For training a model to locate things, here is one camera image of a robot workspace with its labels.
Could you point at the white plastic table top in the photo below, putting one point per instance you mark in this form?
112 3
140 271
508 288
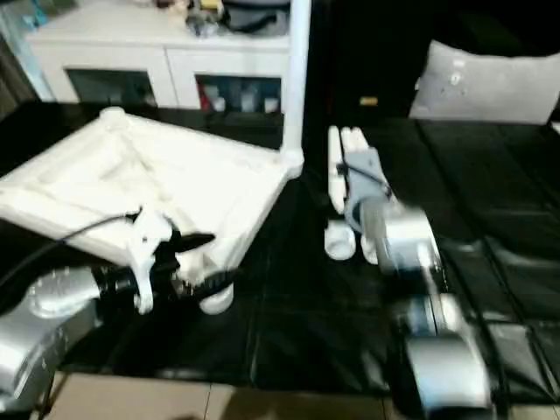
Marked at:
131 175

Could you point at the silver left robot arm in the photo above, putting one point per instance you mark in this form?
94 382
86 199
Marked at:
44 315

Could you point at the red bottle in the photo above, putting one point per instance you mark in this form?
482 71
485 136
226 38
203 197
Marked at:
202 97

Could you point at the white cabinet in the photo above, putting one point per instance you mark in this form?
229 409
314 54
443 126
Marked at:
166 57

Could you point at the dark helmet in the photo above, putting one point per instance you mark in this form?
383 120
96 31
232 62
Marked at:
258 17

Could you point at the black cabinet gold label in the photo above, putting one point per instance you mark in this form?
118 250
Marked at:
363 52

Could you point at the light blue hanging strip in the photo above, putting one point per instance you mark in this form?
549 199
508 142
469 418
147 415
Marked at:
37 11

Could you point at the white flat board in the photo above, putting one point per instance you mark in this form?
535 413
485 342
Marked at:
555 127

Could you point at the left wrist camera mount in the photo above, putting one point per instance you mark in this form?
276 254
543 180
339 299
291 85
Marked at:
146 245

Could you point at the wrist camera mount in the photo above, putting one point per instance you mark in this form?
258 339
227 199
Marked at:
365 184
146 245

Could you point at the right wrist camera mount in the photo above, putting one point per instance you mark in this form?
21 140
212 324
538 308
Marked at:
365 184

